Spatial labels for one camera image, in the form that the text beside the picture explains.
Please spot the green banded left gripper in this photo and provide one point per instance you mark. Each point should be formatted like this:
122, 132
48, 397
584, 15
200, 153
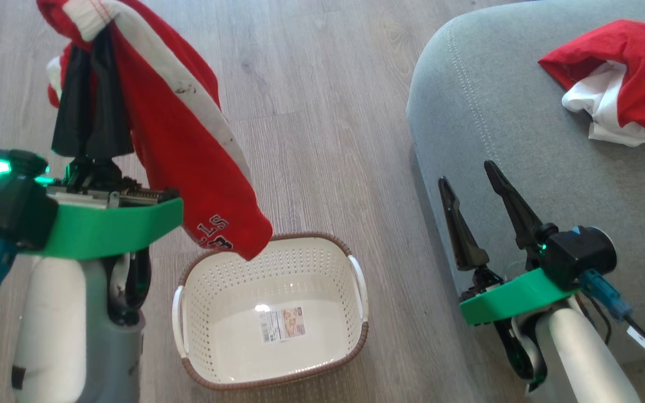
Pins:
104, 229

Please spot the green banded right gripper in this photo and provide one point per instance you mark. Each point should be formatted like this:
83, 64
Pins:
513, 296

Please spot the red white lettered garment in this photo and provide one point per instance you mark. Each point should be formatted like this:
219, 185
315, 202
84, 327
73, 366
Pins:
182, 151

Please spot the red garment with white lining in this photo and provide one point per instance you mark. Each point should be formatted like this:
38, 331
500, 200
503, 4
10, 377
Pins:
641, 78

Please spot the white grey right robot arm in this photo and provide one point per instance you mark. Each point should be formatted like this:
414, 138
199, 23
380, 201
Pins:
585, 358

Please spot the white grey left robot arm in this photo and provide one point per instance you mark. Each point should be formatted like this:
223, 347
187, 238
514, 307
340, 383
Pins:
65, 336

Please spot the grey sofa seat cushion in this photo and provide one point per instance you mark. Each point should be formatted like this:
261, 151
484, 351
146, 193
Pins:
524, 134

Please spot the white perforated laundry basket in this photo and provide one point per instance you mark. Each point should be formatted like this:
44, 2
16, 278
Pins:
277, 280

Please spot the basket label sticker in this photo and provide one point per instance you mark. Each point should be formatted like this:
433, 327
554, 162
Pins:
281, 324

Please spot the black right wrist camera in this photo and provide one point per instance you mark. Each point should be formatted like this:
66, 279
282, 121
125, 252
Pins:
577, 254

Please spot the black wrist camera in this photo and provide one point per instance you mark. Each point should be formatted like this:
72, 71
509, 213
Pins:
577, 254
3, 196

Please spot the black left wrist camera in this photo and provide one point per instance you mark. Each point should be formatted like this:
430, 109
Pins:
3, 196

